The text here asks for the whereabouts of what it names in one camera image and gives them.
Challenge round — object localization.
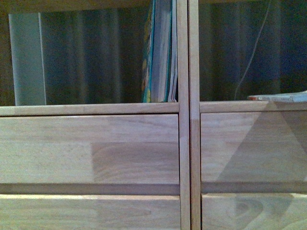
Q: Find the white spine illustrated book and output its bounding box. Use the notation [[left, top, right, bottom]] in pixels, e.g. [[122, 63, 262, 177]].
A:
[[248, 91, 307, 103]]

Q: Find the left wooden shelf cabinet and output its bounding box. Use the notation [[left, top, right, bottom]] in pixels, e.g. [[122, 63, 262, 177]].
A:
[[0, 0, 190, 230]]

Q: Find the teal cover upright book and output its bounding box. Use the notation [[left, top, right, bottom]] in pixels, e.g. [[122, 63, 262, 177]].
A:
[[142, 0, 172, 103]]

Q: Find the thin white upright book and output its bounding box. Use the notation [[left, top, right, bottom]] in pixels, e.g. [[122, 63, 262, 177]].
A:
[[167, 0, 178, 102]]

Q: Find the upper left wooden drawer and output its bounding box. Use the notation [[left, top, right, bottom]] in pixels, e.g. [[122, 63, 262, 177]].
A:
[[0, 115, 179, 184]]

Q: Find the wooden drawer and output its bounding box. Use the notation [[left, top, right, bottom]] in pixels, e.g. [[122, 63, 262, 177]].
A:
[[0, 115, 179, 184], [201, 193, 307, 230], [201, 111, 307, 183], [0, 195, 182, 230]]

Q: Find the upper right wooden drawer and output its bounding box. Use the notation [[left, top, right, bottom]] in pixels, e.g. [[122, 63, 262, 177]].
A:
[[201, 111, 307, 183]]

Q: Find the lower right wooden drawer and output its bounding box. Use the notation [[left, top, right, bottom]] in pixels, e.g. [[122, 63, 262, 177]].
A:
[[201, 193, 307, 230]]

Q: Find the lower left wooden drawer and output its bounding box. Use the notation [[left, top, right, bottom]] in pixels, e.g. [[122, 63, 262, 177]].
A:
[[0, 195, 182, 230]]

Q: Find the thin white cable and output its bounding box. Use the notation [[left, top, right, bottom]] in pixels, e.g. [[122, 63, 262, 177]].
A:
[[234, 0, 272, 101]]

